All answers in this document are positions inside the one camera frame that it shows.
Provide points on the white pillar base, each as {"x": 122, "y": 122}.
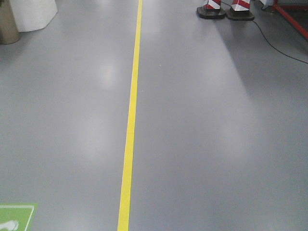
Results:
{"x": 32, "y": 15}

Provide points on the red metal frame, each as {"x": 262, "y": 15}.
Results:
{"x": 282, "y": 10}

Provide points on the beige cylindrical bin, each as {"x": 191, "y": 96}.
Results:
{"x": 8, "y": 29}

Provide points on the red white traffic cone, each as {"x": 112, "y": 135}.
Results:
{"x": 211, "y": 9}

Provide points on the green safety zone floor sign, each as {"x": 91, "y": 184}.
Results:
{"x": 17, "y": 217}

